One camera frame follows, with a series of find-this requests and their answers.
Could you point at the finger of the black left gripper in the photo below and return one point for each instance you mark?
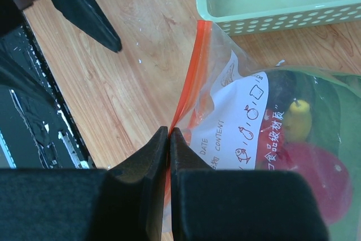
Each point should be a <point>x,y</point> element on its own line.
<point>89,17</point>

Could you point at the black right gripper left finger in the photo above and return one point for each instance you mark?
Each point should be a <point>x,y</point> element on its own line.
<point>122,203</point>

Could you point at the dark fake avocado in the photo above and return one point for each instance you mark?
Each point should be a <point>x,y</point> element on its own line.
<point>281,89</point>

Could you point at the small yellow fake pear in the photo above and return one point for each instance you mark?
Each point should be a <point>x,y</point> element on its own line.
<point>297,121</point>

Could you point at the green fake leafy vegetable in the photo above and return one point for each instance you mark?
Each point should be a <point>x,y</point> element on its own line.
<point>335,108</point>

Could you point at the clear zip top bag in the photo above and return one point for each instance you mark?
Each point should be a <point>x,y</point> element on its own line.
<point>222,112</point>

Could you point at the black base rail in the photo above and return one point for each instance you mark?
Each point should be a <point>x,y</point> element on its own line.
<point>37,129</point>

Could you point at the red fake apple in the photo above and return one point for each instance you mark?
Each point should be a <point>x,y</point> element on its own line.
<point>325,173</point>

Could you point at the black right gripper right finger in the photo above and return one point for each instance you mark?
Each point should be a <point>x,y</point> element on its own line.
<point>208,204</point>

